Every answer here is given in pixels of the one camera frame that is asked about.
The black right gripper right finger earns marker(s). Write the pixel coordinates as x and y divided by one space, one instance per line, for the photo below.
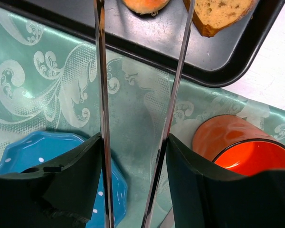
205 195

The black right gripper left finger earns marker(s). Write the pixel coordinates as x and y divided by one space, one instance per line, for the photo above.
59 193

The metal serving tongs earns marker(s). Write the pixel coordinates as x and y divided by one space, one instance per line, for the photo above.
99 12

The small round bun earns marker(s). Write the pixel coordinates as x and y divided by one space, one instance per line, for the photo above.
145 6

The bread slice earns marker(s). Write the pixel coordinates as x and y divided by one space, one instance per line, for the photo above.
212 16

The blue dotted plate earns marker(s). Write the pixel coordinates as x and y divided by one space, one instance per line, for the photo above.
41 146

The orange enamel mug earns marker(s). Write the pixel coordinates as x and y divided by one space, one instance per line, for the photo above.
237 145

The green satin placemat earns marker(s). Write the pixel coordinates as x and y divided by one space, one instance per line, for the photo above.
48 81

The black baking tray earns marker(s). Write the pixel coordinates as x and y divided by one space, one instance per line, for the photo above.
212 62

